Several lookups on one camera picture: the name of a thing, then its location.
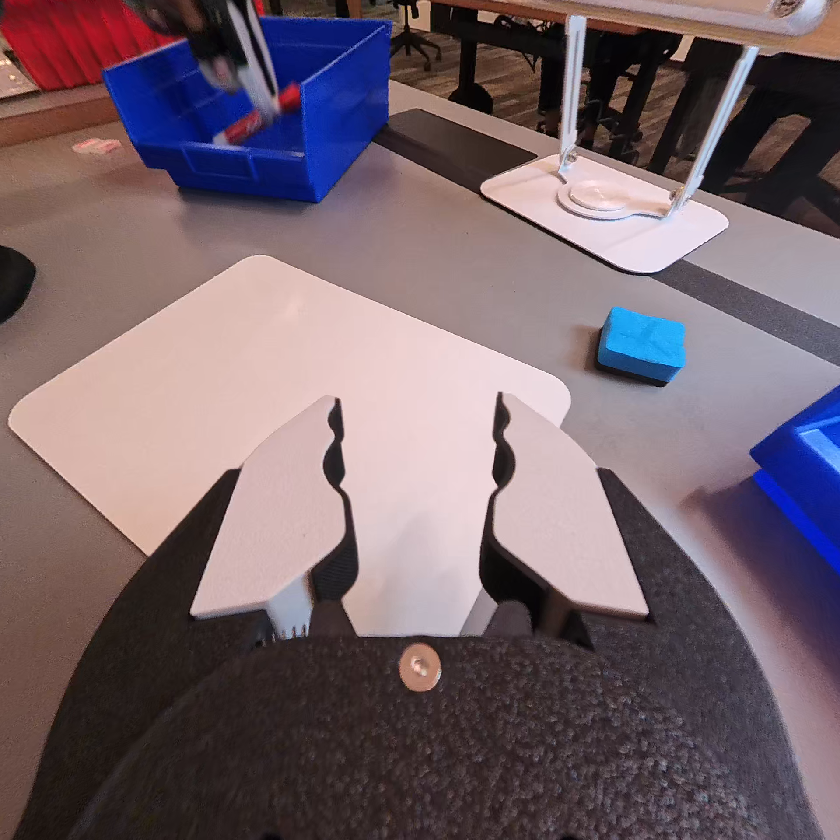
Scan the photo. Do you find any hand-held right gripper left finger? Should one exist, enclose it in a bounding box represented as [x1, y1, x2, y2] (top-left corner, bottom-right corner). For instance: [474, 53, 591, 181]
[191, 395, 359, 620]

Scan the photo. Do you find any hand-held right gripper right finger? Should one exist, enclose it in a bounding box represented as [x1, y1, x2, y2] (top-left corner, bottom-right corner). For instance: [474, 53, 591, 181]
[478, 390, 652, 622]

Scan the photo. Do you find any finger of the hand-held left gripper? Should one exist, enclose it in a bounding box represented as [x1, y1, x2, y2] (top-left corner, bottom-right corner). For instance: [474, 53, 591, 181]
[226, 0, 282, 116]
[184, 24, 248, 95]

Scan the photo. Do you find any red dry-erase marker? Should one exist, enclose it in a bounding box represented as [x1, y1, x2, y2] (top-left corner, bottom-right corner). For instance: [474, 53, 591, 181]
[212, 82, 304, 147]

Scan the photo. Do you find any blue plastic bin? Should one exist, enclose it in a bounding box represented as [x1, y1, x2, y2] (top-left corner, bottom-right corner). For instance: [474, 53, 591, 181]
[101, 15, 393, 206]
[750, 384, 840, 576]

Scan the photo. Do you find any white whiteboard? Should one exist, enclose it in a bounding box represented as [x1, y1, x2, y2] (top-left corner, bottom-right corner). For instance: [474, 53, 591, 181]
[7, 254, 574, 639]

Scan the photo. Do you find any blue whiteboard eraser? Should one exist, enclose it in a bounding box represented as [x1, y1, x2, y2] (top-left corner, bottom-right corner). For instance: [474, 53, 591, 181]
[595, 305, 689, 387]

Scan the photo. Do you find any red plastic bin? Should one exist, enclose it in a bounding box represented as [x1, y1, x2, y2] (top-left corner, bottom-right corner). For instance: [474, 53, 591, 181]
[0, 0, 181, 93]

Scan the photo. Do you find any black office chair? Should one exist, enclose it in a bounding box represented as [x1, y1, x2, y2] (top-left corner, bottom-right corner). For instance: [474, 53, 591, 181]
[389, 0, 443, 70]

